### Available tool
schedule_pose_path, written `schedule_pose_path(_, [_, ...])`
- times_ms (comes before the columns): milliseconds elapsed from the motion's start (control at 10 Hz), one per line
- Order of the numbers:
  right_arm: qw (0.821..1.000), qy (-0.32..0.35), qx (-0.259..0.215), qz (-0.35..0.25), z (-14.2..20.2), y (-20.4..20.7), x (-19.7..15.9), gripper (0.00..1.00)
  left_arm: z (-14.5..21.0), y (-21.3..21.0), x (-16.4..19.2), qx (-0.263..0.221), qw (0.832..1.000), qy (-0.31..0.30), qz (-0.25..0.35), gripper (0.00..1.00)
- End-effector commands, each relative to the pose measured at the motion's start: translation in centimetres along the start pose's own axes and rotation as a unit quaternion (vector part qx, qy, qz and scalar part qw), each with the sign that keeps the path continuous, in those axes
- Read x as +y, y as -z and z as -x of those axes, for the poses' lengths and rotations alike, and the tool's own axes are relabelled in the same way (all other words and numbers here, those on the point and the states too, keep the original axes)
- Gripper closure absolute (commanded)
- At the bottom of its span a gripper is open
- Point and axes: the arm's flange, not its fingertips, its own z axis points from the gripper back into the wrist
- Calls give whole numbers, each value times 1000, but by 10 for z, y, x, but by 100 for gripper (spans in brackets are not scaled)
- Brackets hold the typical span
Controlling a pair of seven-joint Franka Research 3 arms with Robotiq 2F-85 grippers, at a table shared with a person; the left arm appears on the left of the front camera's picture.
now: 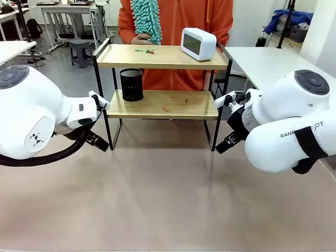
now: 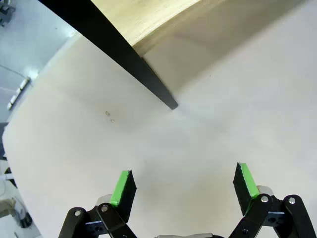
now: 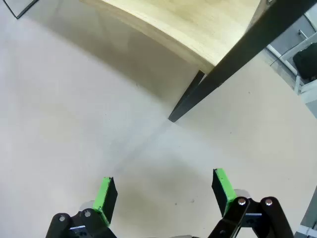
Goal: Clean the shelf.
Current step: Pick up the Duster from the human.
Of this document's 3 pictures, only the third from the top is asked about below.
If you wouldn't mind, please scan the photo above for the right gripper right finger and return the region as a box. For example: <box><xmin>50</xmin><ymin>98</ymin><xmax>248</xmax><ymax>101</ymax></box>
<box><xmin>208</xmin><ymin>168</ymin><xmax>295</xmax><ymax>238</ymax></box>

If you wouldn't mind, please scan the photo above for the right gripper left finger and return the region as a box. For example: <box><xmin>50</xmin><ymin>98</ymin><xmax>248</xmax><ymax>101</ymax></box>
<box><xmin>47</xmin><ymin>176</ymin><xmax>118</xmax><ymax>238</ymax></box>

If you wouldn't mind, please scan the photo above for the black bag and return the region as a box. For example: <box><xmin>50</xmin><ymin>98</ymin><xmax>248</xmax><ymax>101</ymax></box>
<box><xmin>293</xmin><ymin>42</ymin><xmax>317</xmax><ymax>81</ymax></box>

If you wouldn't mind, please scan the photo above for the white table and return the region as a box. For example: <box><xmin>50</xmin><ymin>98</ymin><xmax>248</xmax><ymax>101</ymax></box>
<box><xmin>264</xmin><ymin>11</ymin><xmax>317</xmax><ymax>95</ymax></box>

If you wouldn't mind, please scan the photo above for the dark-edged grey panel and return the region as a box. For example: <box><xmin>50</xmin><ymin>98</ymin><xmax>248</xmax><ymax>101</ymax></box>
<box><xmin>0</xmin><ymin>0</ymin><xmax>39</xmax><ymax>19</ymax></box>

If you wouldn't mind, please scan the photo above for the grey metal post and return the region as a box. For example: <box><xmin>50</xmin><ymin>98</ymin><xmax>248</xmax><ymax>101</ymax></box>
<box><xmin>297</xmin><ymin>184</ymin><xmax>317</xmax><ymax>238</ymax></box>

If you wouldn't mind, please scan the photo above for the wooden shelf black metal frame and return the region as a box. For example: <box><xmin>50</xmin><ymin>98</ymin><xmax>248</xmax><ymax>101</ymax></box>
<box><xmin>79</xmin><ymin>0</ymin><xmax>317</xmax><ymax>123</ymax></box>

